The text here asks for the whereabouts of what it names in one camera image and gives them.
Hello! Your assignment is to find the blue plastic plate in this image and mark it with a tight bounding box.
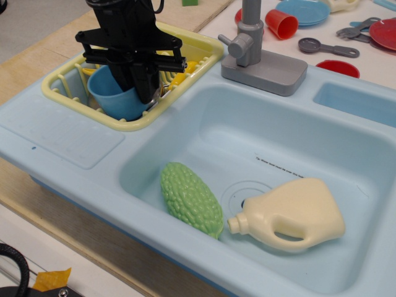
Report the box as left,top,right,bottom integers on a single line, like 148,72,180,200
275,0,330,27

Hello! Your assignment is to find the yellow dish rack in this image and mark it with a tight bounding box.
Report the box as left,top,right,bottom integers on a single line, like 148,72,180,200
41,22,223,132

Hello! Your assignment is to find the cream plastic jug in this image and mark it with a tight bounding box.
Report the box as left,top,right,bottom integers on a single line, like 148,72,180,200
228,178,346,252

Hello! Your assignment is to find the grey plastic fork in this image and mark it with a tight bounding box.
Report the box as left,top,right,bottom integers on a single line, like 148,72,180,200
336,27,371,43

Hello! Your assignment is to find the blue plastic cup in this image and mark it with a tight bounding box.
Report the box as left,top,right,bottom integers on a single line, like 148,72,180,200
87,66,154,121

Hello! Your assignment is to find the cream plastic container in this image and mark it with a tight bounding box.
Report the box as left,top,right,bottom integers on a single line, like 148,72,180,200
324,0,360,13

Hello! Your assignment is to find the yellow plastic utensil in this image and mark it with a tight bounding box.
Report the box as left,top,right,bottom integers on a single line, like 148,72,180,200
168,61,198,90

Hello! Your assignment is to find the grey toy faucet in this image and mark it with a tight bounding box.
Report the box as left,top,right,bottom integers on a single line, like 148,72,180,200
218,1,308,97

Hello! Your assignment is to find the green bitter melon toy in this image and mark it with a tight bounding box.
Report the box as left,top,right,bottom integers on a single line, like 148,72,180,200
160,162,223,239

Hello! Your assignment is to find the grey plastic spoon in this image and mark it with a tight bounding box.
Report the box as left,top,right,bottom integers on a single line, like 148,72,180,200
298,38,360,58

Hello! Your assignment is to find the black cable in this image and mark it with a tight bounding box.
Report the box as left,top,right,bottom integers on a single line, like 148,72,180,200
0,243,30,297

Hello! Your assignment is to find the red plate behind faucet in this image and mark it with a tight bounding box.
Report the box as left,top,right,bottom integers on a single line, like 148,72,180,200
234,9,242,25

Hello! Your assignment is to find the red plastic bowl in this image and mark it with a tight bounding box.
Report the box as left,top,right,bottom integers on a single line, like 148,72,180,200
316,60,360,79

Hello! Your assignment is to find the red plastic cup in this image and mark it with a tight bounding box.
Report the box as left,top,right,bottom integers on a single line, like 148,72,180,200
265,9,299,40

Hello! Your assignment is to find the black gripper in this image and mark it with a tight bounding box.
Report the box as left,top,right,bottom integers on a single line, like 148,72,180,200
75,1,187,104

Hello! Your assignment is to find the red plastic plate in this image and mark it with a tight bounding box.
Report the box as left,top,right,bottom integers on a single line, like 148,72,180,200
369,19,396,50

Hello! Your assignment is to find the yellow dish brush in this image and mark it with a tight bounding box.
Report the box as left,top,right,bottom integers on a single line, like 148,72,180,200
82,67,97,76

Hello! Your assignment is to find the light blue toy sink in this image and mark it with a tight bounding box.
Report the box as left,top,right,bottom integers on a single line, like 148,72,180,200
1,60,395,296

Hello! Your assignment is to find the yellow tape piece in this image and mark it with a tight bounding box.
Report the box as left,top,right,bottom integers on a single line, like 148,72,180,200
32,267,72,292

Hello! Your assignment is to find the green block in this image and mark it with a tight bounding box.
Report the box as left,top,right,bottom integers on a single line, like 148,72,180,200
182,0,199,7

